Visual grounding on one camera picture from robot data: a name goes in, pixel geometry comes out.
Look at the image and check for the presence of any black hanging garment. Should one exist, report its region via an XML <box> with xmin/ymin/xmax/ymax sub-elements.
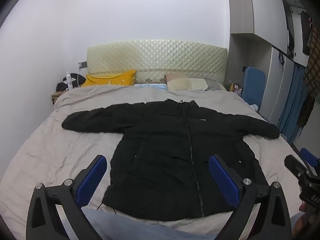
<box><xmin>300</xmin><ymin>10</ymin><xmax>313</xmax><ymax>55</ymax></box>

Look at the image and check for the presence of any yellow pillow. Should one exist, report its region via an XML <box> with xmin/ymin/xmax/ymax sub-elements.
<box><xmin>80</xmin><ymin>69</ymin><xmax>137</xmax><ymax>88</ymax></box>

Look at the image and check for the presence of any black bag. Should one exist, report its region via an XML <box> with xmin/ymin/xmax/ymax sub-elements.
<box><xmin>56</xmin><ymin>73</ymin><xmax>80</xmax><ymax>92</ymax></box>

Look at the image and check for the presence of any person's right hand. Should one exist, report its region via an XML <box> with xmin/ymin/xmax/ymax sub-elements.
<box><xmin>292</xmin><ymin>201</ymin><xmax>308</xmax><ymax>239</ymax></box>

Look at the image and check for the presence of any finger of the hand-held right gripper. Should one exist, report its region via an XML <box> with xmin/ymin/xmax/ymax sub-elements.
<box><xmin>284</xmin><ymin>154</ymin><xmax>311</xmax><ymax>178</ymax></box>
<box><xmin>299</xmin><ymin>148</ymin><xmax>320</xmax><ymax>168</ymax></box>

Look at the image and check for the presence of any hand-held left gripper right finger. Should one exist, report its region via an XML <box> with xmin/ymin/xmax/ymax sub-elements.
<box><xmin>208</xmin><ymin>154</ymin><xmax>293</xmax><ymax>240</ymax></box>

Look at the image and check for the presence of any bed with grey sheet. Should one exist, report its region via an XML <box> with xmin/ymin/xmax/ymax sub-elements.
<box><xmin>0</xmin><ymin>83</ymin><xmax>302</xmax><ymax>240</ymax></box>

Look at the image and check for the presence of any white and grey wardrobe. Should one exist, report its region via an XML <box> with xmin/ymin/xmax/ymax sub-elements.
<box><xmin>226</xmin><ymin>0</ymin><xmax>308</xmax><ymax>130</ymax></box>

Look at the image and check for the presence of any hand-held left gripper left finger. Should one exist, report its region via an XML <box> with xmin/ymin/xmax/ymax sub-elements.
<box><xmin>26</xmin><ymin>154</ymin><xmax>108</xmax><ymax>240</ymax></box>

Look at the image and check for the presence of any cluster of small bottles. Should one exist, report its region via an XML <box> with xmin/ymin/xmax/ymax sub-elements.
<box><xmin>224</xmin><ymin>81</ymin><xmax>243</xmax><ymax>97</ymax></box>

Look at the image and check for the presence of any beige pillow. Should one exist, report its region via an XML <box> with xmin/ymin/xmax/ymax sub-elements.
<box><xmin>165</xmin><ymin>73</ymin><xmax>194</xmax><ymax>91</ymax></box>

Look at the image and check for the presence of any cream quilted headboard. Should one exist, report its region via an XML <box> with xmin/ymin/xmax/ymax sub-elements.
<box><xmin>87</xmin><ymin>39</ymin><xmax>228</xmax><ymax>85</ymax></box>

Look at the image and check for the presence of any light blue printed cloth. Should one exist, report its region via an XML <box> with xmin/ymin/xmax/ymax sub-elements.
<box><xmin>134</xmin><ymin>82</ymin><xmax>168</xmax><ymax>92</ymax></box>

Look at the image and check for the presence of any wooden nightstand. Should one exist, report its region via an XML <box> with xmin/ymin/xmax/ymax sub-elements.
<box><xmin>51</xmin><ymin>91</ymin><xmax>68</xmax><ymax>106</ymax></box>

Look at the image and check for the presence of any grey pillow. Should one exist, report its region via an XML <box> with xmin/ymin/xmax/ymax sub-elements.
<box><xmin>204</xmin><ymin>78</ymin><xmax>227</xmax><ymax>91</ymax></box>

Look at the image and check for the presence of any brown patterned hanging garment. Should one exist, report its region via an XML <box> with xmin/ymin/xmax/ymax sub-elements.
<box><xmin>296</xmin><ymin>25</ymin><xmax>320</xmax><ymax>131</ymax></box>

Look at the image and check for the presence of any black puffer jacket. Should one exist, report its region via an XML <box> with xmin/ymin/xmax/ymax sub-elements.
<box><xmin>62</xmin><ymin>99</ymin><xmax>280</xmax><ymax>222</ymax></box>

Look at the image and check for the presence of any blue curtain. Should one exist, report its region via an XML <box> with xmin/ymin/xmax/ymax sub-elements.
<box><xmin>277</xmin><ymin>64</ymin><xmax>308</xmax><ymax>143</ymax></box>

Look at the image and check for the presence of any cream pillow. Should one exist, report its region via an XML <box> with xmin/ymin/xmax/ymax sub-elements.
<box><xmin>189</xmin><ymin>78</ymin><xmax>209</xmax><ymax>91</ymax></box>

